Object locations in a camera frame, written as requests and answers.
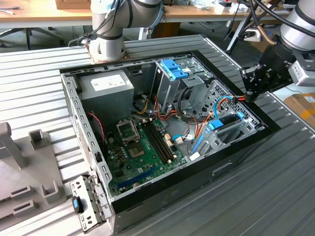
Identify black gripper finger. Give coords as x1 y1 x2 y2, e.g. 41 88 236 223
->
242 64 262 102
250 68 272 102

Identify orange red disk power wire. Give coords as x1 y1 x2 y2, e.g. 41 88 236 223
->
193 92 248 141

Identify blue disk data wire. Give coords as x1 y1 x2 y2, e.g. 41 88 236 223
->
212 95 237 120

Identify hard disk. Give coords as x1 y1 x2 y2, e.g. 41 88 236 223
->
190 110 248 156

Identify grey metal disk bay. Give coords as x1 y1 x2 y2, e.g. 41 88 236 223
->
186 111 268 162

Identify white side table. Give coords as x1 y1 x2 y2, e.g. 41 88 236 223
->
273 83 315 104

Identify black tripod stand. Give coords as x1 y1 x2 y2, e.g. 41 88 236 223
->
225 0 263 56

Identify cardboard box with labels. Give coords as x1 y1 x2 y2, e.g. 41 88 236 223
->
283 92 315 128

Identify white boxes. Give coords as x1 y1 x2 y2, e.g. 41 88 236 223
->
222 3 249 13

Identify wooden desk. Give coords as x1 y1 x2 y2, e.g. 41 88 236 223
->
163 0 291 24
0 0 92 29

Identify blue drive cage latch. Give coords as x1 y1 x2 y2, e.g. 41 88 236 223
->
159 59 190 81

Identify grey metal drive cage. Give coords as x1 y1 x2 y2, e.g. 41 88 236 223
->
150 55 214 118

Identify white papers pile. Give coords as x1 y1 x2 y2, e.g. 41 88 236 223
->
191 0 222 10

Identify black RAM slot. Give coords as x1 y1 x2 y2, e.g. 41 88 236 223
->
149 119 176 160
142 120 171 165

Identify black open PC case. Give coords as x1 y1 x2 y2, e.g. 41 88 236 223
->
60 50 283 234

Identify green motherboard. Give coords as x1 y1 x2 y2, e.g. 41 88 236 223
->
105 117 188 197

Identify metal socket cover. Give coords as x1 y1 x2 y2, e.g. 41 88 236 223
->
115 118 139 145

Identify grey power supply unit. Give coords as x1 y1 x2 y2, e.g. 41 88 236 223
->
78 70 135 123

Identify blue expansion slot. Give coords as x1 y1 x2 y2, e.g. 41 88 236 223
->
117 166 158 190

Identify small brown cardboard box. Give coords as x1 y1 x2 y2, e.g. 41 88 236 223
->
55 0 92 10

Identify office chair base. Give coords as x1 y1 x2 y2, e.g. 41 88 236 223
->
0 26 65 50

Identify grey parts rack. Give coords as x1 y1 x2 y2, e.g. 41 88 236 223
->
0 121 68 222

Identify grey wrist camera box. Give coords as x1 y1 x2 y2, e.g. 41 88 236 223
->
287 59 315 87

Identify white cable adapter box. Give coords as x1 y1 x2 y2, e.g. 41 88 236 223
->
242 28 262 42

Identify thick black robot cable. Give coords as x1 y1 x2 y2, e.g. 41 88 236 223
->
237 0 298 40

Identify black cable bundle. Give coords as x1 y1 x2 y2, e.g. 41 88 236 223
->
177 86 197 116

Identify red orange wire bundle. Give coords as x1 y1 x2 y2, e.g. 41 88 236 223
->
153 94 179 121

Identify yellow black wire bundle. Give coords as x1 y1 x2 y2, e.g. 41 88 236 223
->
136 94 151 116

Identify red black twisted wire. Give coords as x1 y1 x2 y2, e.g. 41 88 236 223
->
87 112 108 154

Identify silver slot cover bracket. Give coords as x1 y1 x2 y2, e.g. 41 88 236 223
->
69 174 114 234

